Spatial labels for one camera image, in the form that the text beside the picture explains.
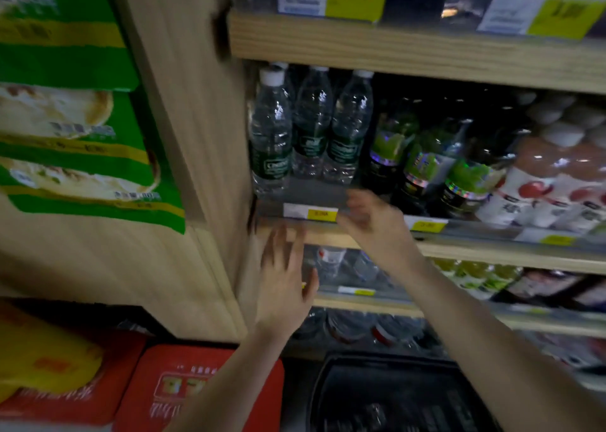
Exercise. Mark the person's right hand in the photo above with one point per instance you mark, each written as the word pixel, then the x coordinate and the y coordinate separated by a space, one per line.
pixel 383 237

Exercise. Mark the person's left hand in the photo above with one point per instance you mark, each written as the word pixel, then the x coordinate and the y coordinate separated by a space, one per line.
pixel 281 299

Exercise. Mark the person's left thumb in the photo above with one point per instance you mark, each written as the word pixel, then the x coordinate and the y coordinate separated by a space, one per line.
pixel 314 286

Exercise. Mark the person's right fingers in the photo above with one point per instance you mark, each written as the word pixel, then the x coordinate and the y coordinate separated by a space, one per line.
pixel 360 211

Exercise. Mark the person's right forearm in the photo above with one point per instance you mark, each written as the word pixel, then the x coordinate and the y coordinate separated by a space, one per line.
pixel 492 356

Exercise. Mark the person's left forearm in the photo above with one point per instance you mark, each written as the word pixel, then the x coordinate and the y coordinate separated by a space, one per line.
pixel 232 384

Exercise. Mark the red label water bottle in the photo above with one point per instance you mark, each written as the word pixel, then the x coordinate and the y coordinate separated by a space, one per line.
pixel 330 260

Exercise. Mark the row of red cap bottles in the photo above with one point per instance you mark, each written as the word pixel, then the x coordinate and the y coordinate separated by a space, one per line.
pixel 360 326

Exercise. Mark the dark bottle with green label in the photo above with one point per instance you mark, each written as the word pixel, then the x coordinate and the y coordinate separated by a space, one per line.
pixel 390 155
pixel 468 185
pixel 426 171

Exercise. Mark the green label water bottle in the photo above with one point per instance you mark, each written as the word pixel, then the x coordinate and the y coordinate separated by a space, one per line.
pixel 348 128
pixel 271 138
pixel 311 124

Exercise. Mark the row of yellow-green drink bottles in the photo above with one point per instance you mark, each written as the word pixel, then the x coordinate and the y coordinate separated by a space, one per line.
pixel 478 275

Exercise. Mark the black shopping basket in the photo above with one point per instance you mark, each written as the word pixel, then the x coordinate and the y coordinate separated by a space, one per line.
pixel 388 398

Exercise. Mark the red box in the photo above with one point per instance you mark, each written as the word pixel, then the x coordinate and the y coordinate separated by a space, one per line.
pixel 180 389
pixel 104 389

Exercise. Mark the wooden shelf unit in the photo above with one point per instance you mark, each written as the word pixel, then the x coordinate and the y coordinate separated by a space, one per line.
pixel 199 128

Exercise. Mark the row of pink juice bottles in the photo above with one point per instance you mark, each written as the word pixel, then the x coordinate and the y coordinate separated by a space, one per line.
pixel 554 176

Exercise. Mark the row of dark drink bottles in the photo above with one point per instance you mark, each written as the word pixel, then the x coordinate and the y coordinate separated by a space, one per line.
pixel 554 289

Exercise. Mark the green snack packet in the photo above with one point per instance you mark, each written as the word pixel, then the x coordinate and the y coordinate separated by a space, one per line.
pixel 71 133
pixel 61 29
pixel 94 195

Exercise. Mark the yellow snack bag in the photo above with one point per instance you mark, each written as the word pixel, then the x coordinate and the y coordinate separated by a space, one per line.
pixel 42 351

